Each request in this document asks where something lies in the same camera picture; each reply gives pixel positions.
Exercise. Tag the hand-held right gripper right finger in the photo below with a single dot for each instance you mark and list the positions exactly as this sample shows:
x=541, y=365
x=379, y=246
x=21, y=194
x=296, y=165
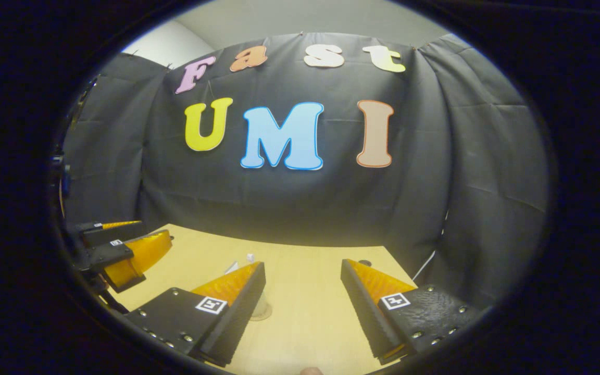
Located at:
x=362, y=307

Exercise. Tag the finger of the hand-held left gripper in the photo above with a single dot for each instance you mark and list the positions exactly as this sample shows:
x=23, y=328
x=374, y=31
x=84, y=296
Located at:
x=115, y=233
x=112, y=252

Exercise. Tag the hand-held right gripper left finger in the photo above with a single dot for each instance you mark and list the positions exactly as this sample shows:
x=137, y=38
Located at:
x=242, y=307

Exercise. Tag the white cup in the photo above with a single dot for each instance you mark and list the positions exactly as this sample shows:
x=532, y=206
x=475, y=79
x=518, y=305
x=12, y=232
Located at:
x=259, y=302

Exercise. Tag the round cork coaster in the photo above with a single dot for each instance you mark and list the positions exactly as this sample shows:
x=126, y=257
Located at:
x=263, y=314

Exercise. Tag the white toothpaste tube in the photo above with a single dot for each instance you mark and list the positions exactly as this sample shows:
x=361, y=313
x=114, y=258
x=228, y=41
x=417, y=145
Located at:
x=232, y=268

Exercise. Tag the wooden desktop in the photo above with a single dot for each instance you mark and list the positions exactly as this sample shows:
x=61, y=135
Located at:
x=305, y=297

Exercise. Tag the black backdrop cloth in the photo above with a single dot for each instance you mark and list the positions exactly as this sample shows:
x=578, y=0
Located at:
x=435, y=172

